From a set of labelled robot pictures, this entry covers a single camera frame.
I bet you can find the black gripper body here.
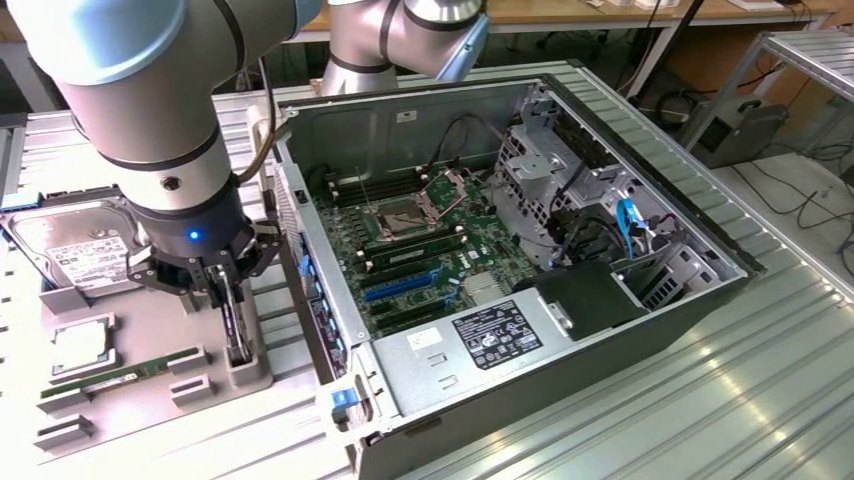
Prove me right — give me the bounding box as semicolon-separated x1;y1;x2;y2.
128;177;262;263

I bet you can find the black graphics card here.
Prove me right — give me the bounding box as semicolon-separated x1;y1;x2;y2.
210;264;259;362

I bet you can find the silver hard disk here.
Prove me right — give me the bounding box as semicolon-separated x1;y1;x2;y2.
0;186;154;300

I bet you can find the silver CPU chip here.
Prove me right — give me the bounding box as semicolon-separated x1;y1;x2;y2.
51;326;114;377

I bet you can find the thin metal locking lever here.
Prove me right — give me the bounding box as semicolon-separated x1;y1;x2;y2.
355;165;377;207

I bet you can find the CPU socket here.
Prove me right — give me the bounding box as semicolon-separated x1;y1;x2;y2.
362;199;443;242

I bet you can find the blue expansion slot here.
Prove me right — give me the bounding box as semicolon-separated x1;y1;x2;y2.
361;271;437;304

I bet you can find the installed green RAM stick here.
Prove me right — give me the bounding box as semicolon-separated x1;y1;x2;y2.
367;234;463;265

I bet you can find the grey parts rack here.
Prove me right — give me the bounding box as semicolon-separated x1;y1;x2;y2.
0;188;277;452

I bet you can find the metal socket cover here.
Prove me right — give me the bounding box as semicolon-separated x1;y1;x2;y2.
415;168;471;222

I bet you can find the green motherboard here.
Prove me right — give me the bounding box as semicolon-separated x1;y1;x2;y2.
311;163;543;342

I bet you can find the blue case latch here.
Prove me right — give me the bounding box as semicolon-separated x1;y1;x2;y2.
329;388;361;420

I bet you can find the small silver heat sink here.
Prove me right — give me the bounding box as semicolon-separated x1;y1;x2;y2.
462;274;503;304

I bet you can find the grey power supply unit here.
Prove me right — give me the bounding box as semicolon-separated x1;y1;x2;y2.
369;288;577;417

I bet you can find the metal disk bay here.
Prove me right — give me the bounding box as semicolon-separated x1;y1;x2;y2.
498;123;604;202

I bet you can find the black plastic shroud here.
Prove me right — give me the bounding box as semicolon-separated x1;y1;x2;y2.
535;261;653;342

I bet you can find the black open PC case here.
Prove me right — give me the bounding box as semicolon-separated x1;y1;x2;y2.
271;72;766;480

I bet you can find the wooden desk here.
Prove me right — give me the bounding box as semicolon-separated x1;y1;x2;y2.
266;0;837;45

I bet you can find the black box device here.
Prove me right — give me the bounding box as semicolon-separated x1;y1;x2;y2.
692;96;790;170

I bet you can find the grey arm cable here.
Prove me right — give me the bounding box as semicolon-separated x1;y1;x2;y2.
237;58;285;182

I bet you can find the black looped wire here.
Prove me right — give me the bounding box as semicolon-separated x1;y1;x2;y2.
429;114;510;172

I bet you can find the blue flat wire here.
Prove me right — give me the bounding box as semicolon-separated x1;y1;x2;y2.
616;196;648;262

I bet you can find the aluminium frame table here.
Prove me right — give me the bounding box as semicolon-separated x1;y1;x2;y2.
680;30;854;152

